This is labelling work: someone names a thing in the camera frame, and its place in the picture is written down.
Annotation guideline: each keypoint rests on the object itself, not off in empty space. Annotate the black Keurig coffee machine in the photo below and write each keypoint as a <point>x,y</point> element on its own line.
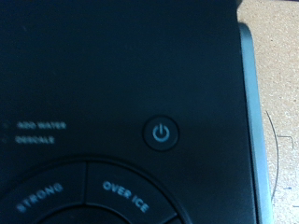
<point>124,77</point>

